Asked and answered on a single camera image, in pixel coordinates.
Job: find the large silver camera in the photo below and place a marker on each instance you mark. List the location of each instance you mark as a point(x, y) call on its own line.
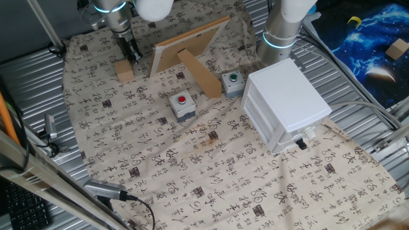
point(103, 190)

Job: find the green push button box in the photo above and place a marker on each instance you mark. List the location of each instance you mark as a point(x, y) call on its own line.
point(233, 83)

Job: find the aluminium corner bracket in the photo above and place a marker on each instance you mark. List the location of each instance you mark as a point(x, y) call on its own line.
point(388, 142)

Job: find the red push button box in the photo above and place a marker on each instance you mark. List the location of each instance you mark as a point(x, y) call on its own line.
point(182, 105)

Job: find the metal camera mount clamp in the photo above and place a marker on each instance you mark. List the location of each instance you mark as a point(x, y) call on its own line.
point(52, 147)

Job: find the beige calligraphy print cloth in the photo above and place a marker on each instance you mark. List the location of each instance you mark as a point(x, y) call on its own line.
point(191, 159)

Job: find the orange rod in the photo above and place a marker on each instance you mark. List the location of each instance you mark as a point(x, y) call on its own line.
point(7, 119)

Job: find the wooden block on starry cloth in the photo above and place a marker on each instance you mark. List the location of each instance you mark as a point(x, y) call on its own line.
point(397, 49)

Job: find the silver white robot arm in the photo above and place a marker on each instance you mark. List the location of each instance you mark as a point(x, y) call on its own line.
point(278, 28)

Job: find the light wooden cube block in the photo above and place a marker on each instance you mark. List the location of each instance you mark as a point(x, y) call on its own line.
point(124, 72)

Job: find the white metal pole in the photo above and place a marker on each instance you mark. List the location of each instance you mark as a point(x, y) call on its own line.
point(44, 27)

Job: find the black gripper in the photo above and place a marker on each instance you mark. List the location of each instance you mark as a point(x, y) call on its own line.
point(126, 41)

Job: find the blue galaxy print mat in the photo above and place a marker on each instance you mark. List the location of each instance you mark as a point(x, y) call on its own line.
point(367, 54)

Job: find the light blue plastic piece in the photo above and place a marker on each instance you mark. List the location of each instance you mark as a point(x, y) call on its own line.
point(314, 12)

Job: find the white plastic drawer box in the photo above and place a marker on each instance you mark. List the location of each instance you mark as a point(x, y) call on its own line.
point(287, 96)

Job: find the wooden picture frame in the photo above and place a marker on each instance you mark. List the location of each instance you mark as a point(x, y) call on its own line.
point(191, 43)

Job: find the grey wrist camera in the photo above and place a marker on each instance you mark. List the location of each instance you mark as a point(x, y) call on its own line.
point(94, 22)

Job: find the aluminium frame beam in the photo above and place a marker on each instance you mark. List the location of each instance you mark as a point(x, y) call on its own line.
point(41, 179)

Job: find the black keyboard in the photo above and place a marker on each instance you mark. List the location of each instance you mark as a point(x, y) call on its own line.
point(27, 207)

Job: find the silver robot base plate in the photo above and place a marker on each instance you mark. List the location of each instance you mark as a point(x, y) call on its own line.
point(297, 62)

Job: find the small silver camera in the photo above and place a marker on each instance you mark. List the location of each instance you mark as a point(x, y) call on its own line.
point(50, 125)

